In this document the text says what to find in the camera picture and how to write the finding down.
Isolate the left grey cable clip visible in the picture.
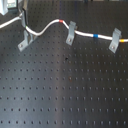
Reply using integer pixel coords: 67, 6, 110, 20
18, 31, 34, 51

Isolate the right grey cable clip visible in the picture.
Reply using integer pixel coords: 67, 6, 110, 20
109, 28, 121, 53

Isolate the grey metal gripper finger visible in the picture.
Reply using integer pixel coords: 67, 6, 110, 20
20, 0, 28, 27

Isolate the middle grey cable clip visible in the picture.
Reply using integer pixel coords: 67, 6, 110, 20
66, 21, 77, 45

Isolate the grey cable clip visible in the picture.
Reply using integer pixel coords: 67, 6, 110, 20
66, 21, 77, 45
109, 28, 121, 53
18, 31, 34, 51

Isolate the white cable with coloured bands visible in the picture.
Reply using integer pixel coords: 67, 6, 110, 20
0, 15, 128, 43

